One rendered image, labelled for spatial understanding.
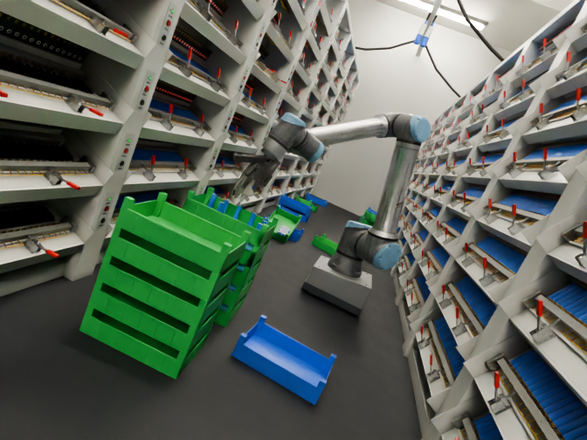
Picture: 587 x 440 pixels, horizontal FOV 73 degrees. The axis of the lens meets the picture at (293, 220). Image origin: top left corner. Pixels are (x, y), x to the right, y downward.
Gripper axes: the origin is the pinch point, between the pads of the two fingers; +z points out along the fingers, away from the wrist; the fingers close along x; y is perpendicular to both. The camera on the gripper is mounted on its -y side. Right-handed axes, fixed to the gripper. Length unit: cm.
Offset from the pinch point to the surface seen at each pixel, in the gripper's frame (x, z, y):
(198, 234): -30.3, 12.9, -11.0
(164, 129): 7.4, -3.9, -32.5
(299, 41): 105, -87, 9
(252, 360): -45, 35, 23
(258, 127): 107, -31, 22
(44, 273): -19, 51, -39
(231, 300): -23.6, 29.3, 14.7
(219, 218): -16.3, 8.2, -4.0
